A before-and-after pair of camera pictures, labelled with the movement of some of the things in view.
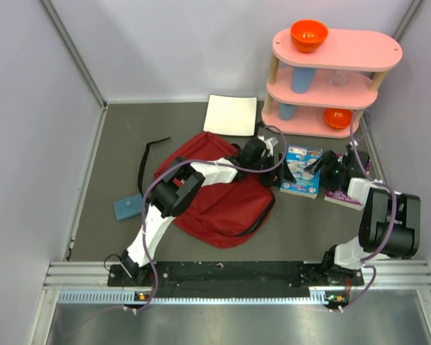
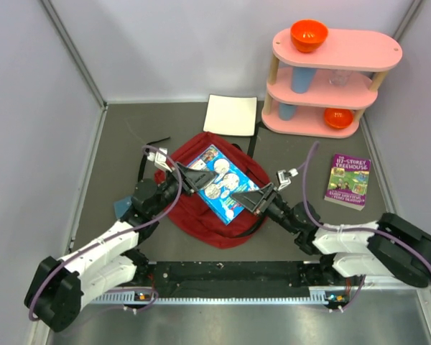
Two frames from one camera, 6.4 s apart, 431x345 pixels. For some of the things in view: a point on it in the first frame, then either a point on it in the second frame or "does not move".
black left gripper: x=274 y=177 to x=192 y=179
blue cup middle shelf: x=302 y=78 does not move
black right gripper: x=329 y=159 to x=253 y=200
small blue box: x=131 y=207 does not move
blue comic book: x=298 y=157 to x=229 y=180
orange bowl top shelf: x=308 y=35 does not move
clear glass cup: x=340 y=77 does not move
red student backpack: x=225 y=213 does not move
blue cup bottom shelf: x=286 y=112 does not move
